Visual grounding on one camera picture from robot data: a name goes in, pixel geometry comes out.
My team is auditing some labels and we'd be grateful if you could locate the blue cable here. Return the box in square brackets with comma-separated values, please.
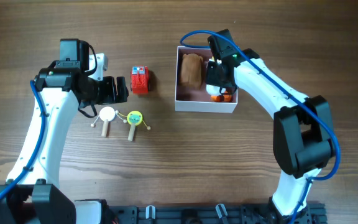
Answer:
[180, 29, 341, 224]
[0, 80, 47, 224]

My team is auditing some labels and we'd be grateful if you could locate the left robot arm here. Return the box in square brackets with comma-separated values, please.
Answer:
[0, 39, 129, 223]

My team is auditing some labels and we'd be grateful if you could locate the brown plush bear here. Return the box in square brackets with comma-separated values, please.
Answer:
[180, 54, 203, 89]

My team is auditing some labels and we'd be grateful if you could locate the white yellow plush duck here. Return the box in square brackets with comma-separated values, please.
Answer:
[205, 55, 233, 103]

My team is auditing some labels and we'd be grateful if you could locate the pink white cardboard box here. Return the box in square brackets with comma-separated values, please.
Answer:
[175, 46, 238, 113]

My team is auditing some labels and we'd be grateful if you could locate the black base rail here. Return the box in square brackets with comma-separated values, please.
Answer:
[107, 203, 326, 224]

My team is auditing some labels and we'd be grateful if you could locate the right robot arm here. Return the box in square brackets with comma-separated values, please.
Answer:
[206, 29, 341, 223]

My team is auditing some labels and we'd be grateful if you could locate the white wooden rattle drum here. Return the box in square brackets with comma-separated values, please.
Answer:
[90, 106, 127, 138]

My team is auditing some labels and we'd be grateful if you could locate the yellow cat rattle drum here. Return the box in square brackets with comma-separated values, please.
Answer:
[116, 110, 151, 142]

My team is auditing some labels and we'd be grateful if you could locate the left blue cable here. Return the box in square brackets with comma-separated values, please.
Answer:
[0, 80, 47, 224]

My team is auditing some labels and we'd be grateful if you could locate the red toy fire truck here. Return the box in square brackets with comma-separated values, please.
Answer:
[131, 65, 150, 95]

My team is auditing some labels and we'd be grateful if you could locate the right blue cable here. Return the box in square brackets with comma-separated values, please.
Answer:
[180, 29, 341, 224]

